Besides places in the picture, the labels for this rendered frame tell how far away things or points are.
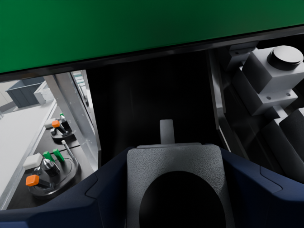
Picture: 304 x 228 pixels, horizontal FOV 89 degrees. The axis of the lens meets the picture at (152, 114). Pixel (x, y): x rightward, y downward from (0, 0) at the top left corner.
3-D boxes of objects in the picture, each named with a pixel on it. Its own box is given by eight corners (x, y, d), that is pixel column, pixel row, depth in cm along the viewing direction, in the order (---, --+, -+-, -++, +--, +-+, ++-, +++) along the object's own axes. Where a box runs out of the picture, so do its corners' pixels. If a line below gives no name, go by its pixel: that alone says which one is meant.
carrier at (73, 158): (98, 203, 42) (80, 175, 35) (-2, 239, 37) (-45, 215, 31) (98, 144, 61) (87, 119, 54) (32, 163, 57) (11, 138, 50)
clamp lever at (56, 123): (67, 134, 62) (57, 124, 56) (61, 135, 62) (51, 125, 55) (67, 126, 64) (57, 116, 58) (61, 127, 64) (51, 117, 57)
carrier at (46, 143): (98, 144, 62) (87, 118, 55) (33, 163, 57) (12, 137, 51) (98, 113, 81) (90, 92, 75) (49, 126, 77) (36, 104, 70)
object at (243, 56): (251, 68, 25) (278, 23, 19) (225, 72, 25) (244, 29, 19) (229, 38, 29) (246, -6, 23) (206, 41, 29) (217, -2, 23)
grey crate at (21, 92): (72, 96, 192) (64, 78, 179) (16, 108, 181) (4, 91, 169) (76, 84, 227) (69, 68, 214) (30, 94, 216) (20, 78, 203)
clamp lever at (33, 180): (52, 188, 42) (34, 182, 36) (44, 191, 42) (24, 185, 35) (52, 175, 44) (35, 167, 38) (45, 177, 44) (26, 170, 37)
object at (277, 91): (282, 111, 20) (331, 71, 15) (250, 116, 20) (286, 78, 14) (251, 68, 25) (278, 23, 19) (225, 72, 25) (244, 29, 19)
